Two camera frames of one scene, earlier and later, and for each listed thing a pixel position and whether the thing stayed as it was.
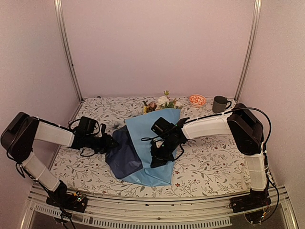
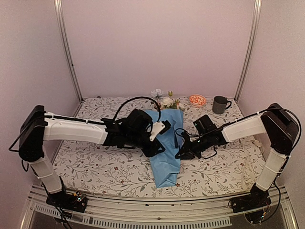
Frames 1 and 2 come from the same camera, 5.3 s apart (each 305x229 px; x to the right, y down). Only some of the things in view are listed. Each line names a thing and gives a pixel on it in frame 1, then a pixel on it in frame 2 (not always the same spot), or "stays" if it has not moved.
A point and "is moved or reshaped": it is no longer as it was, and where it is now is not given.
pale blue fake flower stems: x=117 y=126 is moved or reshaped
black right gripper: x=158 y=161 to x=184 y=149
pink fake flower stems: x=152 y=106 to x=178 y=105
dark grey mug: x=219 y=104 stays
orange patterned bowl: x=197 y=100 stays
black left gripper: x=107 y=144 to x=152 y=151
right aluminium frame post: x=249 y=59 stays
